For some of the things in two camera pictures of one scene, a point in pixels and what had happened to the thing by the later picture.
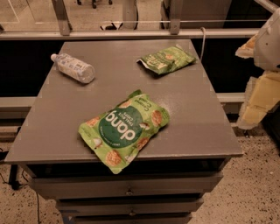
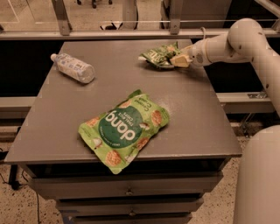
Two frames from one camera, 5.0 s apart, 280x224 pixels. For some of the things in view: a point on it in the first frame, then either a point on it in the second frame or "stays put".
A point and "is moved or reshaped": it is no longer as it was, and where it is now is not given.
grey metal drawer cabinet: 164,182 stays put
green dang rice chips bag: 117,136 stays put
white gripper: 269,46 → 197,54
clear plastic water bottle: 83,72 stays put
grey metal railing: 63,24 stays put
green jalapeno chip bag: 167,59 is moved or reshaped
